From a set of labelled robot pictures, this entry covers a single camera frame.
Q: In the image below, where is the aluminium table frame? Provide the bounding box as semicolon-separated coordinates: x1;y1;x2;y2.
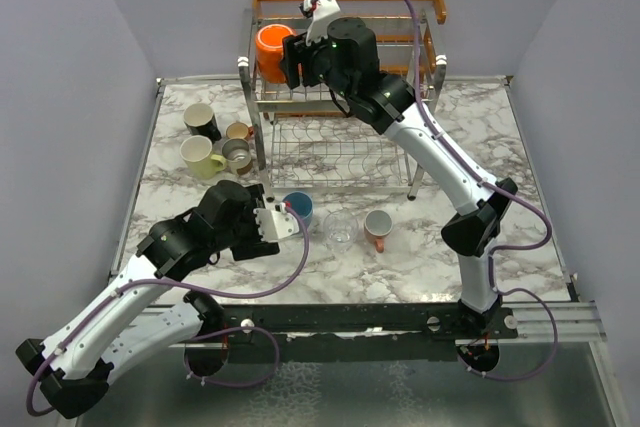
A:
54;75;629;427

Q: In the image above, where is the orange mug black handle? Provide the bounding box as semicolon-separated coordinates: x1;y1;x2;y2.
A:
254;24;297;84

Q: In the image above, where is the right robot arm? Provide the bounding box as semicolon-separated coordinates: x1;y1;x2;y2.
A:
280;17;517;338

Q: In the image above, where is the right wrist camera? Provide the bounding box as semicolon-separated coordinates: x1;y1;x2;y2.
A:
300;0;341;46

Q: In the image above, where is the pink ceramic mug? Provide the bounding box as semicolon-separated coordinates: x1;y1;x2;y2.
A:
364;210;393;253

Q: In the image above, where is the light green mug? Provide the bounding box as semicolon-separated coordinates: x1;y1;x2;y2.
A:
179;135;227;180

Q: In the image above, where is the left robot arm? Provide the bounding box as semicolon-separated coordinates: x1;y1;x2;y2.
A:
16;180;299;419

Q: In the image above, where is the steel two-tier dish rack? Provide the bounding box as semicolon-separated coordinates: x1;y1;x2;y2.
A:
238;0;447;198

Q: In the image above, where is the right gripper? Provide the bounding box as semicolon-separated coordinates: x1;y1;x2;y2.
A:
279;22;354;103

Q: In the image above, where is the cream cup brown band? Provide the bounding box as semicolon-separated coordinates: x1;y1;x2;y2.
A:
221;139;253;176

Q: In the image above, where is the clear plastic tumbler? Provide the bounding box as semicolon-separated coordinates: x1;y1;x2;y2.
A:
323;210;358;253

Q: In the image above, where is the black faceted mug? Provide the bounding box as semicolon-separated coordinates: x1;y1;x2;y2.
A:
183;103;222;143

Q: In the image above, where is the orange wooden rack frame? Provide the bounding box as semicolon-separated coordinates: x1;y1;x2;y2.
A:
238;0;448;118

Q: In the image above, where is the small copper orange cup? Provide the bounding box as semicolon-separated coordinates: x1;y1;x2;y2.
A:
226;122;254;141

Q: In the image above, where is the light blue plastic cup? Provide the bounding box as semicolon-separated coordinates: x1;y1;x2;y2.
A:
283;191;313;227

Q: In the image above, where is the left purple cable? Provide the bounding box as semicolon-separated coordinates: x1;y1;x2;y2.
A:
25;204;311;417

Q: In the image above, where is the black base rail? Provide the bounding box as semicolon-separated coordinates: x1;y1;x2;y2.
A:
177;296;521;373

